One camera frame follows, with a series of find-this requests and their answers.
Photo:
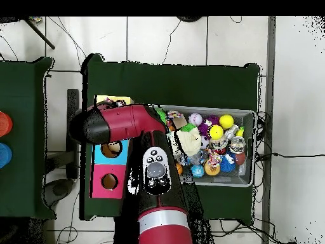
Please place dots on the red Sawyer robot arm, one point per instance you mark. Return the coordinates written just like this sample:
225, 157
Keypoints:
122, 124

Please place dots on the wooden box with three holes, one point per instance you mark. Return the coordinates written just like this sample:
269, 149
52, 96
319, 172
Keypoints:
99, 178

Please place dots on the green spiky rubber ball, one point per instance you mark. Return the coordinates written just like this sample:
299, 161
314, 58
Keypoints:
161, 114

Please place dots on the cream waffle cloth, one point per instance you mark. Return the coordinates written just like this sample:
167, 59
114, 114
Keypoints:
190, 141

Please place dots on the white baseball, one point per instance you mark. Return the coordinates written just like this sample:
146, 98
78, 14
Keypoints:
195, 119

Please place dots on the purple spiky monster toy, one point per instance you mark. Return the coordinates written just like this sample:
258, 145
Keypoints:
203, 127

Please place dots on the yellow tennis ball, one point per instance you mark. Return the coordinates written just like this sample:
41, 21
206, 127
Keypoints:
215, 132

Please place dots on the plain yellow ball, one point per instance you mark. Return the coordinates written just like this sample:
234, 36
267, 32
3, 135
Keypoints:
226, 122

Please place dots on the crushed silver drink can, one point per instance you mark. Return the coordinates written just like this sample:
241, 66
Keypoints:
237, 145

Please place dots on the black round base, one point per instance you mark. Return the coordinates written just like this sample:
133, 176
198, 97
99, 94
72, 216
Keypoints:
189, 18

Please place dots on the green cloth on side table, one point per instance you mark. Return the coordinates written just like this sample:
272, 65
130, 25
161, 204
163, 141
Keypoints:
22, 101

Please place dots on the orange cup stack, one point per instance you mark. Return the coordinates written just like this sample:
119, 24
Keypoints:
5, 124

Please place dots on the black rod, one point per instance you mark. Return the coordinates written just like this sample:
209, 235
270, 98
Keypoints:
40, 34

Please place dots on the blue cup stack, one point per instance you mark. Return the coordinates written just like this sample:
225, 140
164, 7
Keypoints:
5, 155

